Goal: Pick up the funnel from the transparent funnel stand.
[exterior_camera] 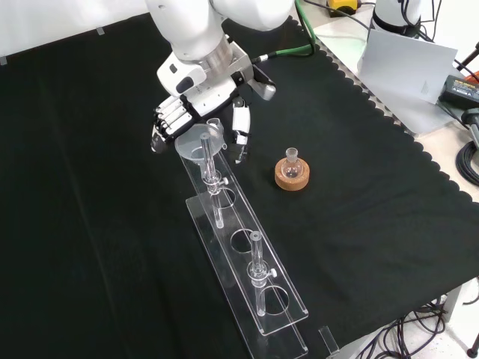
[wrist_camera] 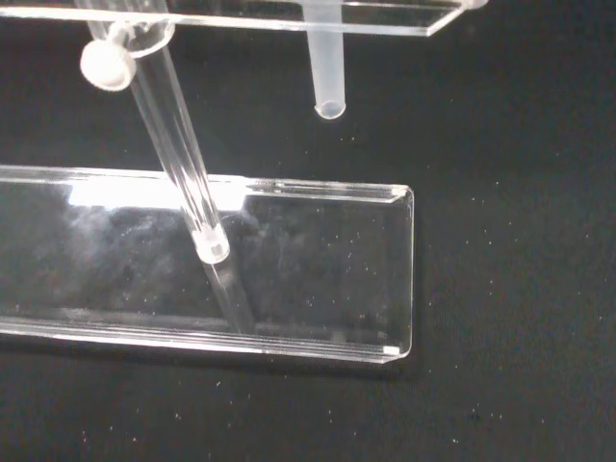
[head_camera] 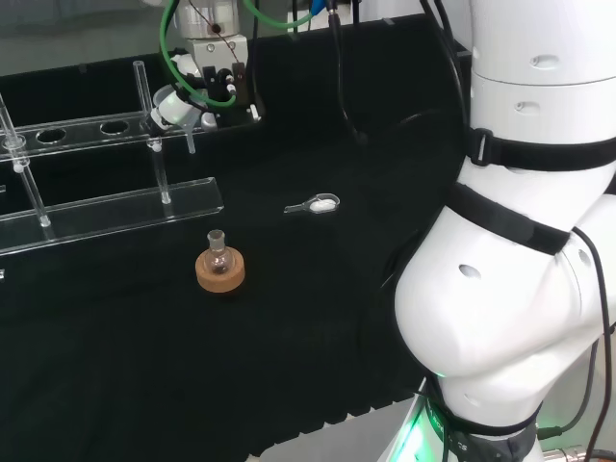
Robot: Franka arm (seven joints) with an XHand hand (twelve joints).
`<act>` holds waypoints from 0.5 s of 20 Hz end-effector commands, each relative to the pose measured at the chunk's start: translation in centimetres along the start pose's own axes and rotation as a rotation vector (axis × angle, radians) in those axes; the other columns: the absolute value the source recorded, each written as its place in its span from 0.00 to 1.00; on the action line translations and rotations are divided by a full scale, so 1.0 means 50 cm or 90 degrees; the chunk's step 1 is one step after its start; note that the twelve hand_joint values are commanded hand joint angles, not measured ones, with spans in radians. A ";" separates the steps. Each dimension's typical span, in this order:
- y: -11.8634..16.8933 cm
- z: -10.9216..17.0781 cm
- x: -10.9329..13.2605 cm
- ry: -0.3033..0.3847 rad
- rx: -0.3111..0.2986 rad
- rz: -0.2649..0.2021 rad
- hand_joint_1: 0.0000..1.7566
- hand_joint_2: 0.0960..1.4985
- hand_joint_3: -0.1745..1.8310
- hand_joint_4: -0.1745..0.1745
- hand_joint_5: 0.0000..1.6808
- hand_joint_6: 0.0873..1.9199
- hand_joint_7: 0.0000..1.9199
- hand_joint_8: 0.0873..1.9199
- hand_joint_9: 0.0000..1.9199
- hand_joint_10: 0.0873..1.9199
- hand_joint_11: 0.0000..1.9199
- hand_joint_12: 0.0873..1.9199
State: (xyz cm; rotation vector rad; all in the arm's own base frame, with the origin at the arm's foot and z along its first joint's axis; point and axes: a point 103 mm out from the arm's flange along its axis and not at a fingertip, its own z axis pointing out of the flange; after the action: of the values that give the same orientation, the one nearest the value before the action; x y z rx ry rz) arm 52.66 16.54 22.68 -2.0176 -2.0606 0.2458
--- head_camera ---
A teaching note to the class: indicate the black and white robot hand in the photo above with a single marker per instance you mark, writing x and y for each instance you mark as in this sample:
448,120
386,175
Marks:
219,53

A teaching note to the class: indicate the translucent plastic funnel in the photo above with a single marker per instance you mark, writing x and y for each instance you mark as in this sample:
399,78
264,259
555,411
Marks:
191,142

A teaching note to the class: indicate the clear weighing funnel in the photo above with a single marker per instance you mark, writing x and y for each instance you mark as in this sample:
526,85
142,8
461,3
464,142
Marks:
322,204

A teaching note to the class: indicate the clear acrylic funnel stand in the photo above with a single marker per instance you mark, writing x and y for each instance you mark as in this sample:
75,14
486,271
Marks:
120,209

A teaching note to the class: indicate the small round-bottom glass flask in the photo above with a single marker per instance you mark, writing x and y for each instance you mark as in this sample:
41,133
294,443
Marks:
219,260

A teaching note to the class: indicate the black cloth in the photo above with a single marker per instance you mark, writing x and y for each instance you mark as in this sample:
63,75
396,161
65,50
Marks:
289,327

